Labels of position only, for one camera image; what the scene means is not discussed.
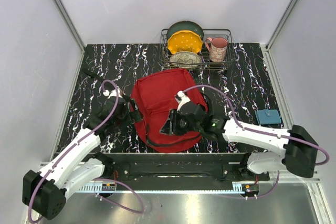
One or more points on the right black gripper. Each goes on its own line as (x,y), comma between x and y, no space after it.
(168,127)

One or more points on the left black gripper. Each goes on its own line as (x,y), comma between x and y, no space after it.
(135,116)

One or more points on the red student backpack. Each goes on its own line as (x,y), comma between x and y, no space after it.
(155,97)

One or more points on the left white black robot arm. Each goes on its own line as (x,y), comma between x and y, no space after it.
(47,190)

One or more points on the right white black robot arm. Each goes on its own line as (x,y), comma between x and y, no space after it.
(280,151)

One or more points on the grey patterned small plate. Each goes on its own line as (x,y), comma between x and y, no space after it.
(185,59)

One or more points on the yellow dotted plate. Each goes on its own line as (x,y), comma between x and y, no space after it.
(184,40)

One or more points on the blue card wallet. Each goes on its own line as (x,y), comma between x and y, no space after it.
(266,117)

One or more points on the pink patterned mug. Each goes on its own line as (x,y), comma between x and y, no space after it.
(217,48)

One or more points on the dark green plate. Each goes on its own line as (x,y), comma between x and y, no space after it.
(185,25)

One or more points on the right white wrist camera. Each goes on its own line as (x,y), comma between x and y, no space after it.
(181,99)

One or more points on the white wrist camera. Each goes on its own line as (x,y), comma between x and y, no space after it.
(181,99)
(113,94)

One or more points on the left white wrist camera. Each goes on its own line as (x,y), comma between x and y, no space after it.
(113,94)

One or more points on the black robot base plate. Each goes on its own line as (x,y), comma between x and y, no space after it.
(225,166)

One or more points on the aluminium frame rail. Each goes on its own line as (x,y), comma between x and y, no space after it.
(70,25)

